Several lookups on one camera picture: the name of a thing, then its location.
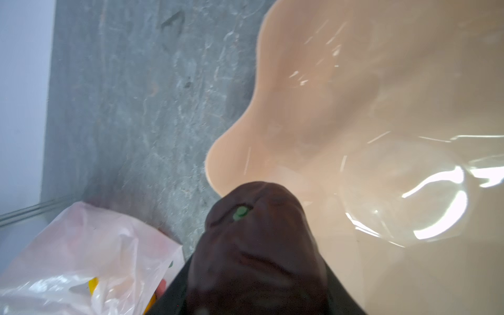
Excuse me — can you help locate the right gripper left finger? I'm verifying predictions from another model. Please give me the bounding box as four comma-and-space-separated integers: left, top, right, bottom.
146, 257, 192, 315

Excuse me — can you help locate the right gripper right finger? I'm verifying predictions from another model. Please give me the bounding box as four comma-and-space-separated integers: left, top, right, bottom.
322, 262, 366, 315

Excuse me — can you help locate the beige wavy fruit plate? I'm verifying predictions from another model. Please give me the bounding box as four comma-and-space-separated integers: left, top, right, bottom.
206, 1, 503, 314

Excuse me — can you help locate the dark purple plum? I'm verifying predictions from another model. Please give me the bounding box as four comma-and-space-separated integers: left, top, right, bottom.
186, 182, 328, 314

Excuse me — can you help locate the pink plastic bag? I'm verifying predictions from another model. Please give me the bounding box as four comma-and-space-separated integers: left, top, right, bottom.
1, 202, 185, 314

